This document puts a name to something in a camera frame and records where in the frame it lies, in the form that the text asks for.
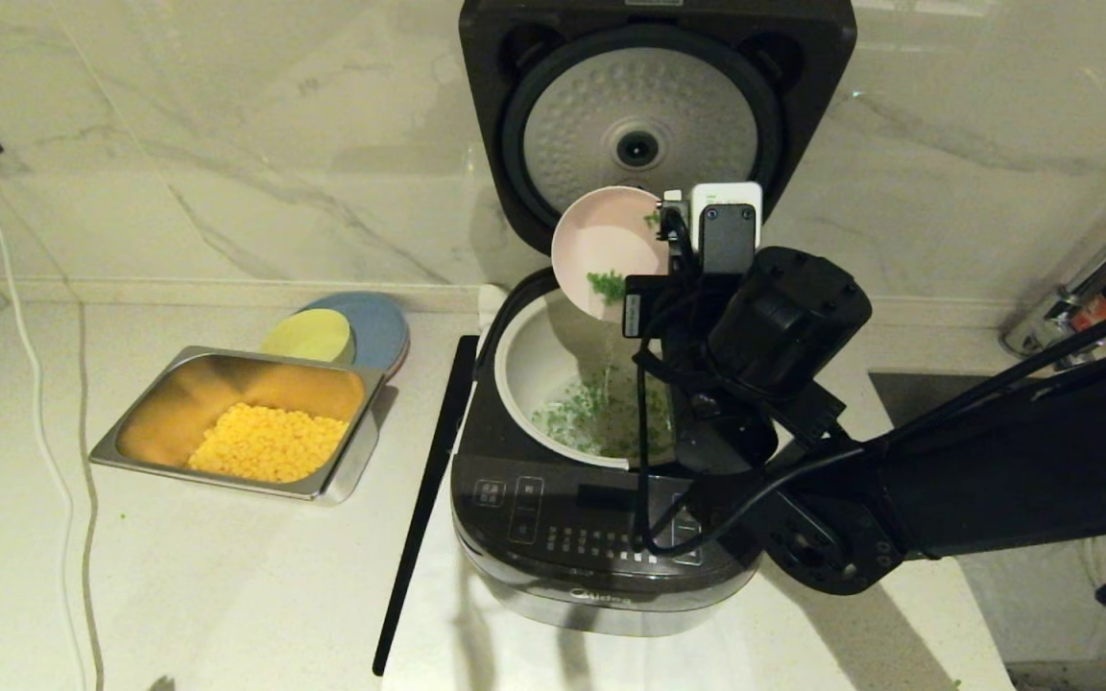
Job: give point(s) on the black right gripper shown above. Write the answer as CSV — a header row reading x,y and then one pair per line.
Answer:
x,y
668,312

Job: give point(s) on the pink bowl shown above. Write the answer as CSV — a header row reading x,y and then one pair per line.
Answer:
x,y
601,235

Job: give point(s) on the green grains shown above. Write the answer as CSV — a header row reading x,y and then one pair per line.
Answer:
x,y
611,432

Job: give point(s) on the black rice cooker lid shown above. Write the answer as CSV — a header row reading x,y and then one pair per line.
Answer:
x,y
505,96

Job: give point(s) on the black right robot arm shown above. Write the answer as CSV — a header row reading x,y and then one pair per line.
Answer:
x,y
995,480

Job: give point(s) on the white inner pot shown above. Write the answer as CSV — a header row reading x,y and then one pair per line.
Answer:
x,y
534,365

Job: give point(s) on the black rice cooker body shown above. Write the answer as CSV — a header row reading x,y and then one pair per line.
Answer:
x,y
553,537

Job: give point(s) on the blue plate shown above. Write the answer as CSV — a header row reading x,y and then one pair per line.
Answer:
x,y
380,331

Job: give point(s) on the long black flat strip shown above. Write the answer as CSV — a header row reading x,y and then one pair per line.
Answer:
x,y
423,509

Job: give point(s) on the yellow-green small dish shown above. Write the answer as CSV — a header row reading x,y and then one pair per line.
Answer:
x,y
308,336

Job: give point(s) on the chrome faucet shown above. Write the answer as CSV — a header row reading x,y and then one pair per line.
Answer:
x,y
1052,331

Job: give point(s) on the yellow corn kernels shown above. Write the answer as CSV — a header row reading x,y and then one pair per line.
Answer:
x,y
270,443

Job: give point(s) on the white cloth with green specks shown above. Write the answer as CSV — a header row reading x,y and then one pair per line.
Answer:
x,y
1033,614

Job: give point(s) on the stainless steel tray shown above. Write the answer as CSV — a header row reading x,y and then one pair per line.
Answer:
x,y
179,403

